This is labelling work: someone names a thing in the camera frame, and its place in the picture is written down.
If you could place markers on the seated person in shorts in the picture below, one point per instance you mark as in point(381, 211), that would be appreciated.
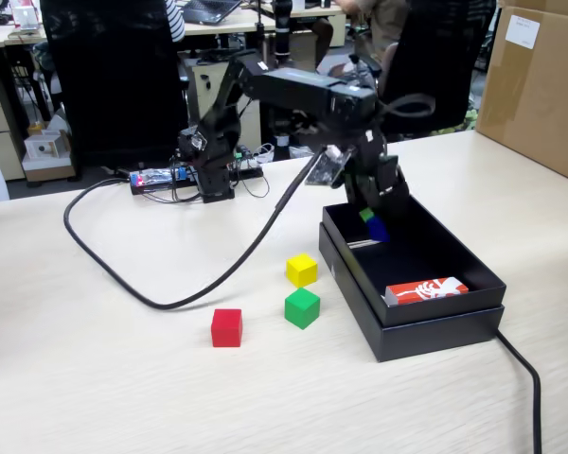
point(388, 19)

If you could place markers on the red wooden cube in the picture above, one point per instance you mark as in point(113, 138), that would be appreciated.
point(226, 328)

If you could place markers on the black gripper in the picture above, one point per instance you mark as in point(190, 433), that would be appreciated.
point(371, 165)

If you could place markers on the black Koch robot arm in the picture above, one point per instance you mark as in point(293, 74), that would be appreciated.
point(307, 92)

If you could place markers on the white shipping label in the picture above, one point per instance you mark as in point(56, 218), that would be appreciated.
point(523, 30)

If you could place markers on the black mesh office chair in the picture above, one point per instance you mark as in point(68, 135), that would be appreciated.
point(113, 85)

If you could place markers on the orange and white matchbox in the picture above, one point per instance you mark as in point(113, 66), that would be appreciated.
point(426, 291)

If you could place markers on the black office chair with armrest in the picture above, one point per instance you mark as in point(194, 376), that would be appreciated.
point(435, 57)

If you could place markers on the black cardboard box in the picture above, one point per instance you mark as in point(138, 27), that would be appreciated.
point(431, 333)

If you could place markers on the small white carton box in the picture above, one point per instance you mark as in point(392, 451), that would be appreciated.
point(45, 149)

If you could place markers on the green wooden cube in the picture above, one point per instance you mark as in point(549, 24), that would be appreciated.
point(302, 309)

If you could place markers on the controller board with red LED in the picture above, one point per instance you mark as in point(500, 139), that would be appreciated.
point(139, 182)

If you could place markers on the person in striped shirt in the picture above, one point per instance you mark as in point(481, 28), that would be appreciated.
point(175, 19)

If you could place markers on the blue wooden cube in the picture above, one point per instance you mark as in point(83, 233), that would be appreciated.
point(378, 232)

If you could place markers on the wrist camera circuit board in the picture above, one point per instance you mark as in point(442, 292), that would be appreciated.
point(326, 170)

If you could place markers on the large brown cardboard box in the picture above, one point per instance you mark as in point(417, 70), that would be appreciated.
point(539, 104)

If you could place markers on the yellow wooden cube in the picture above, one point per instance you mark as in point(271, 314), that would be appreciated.
point(302, 270)

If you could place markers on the black segmented pole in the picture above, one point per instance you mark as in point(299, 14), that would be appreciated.
point(282, 28)

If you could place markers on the black laptop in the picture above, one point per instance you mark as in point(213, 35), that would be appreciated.
point(208, 9)

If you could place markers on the white matchstick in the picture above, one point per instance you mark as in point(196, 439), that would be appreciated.
point(362, 246)
point(360, 242)

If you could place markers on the green patterned bag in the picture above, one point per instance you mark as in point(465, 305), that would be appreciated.
point(468, 118)

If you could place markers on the beige office desk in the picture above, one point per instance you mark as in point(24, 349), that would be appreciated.
point(236, 26)
point(9, 40)

